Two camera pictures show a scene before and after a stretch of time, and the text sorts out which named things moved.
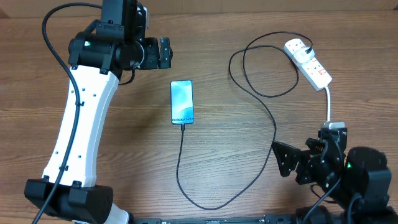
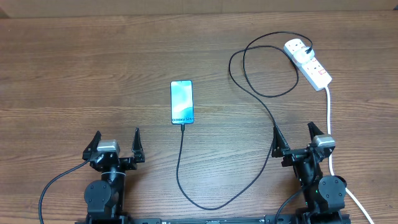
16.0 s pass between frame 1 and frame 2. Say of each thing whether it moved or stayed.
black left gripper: moved
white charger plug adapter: stayed
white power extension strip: stayed
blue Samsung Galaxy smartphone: stayed
